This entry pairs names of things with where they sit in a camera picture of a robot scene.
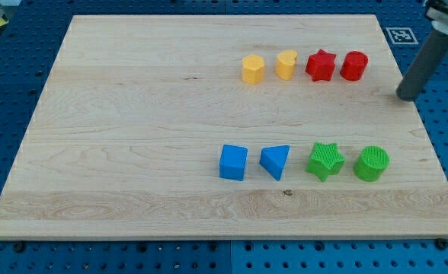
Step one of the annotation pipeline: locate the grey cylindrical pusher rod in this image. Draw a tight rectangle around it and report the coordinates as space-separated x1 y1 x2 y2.
395 29 448 101

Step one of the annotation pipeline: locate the yellow heart block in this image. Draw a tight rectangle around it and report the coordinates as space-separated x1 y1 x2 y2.
274 49 298 81

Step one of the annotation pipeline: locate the black white fiducial marker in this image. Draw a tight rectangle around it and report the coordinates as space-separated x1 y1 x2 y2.
386 27 418 45

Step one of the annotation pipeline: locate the red cylinder block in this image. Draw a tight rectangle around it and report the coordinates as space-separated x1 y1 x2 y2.
340 51 369 81

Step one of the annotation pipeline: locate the red star block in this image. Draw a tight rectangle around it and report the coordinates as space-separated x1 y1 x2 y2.
305 49 336 81

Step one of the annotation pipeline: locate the green cylinder block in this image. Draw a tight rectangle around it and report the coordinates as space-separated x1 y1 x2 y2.
354 146 390 182

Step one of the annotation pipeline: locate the green star block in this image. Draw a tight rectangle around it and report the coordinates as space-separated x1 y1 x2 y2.
305 142 345 182

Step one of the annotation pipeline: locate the yellow hexagon block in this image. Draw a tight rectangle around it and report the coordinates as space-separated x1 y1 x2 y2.
242 54 265 84

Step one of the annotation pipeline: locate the blue triangle block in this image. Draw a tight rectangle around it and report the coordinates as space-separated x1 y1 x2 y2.
259 145 290 181

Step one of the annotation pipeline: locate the blue cube block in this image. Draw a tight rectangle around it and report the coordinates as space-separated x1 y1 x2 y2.
219 145 248 181

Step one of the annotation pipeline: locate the light wooden board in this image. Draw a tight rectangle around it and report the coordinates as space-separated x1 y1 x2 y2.
0 14 448 241

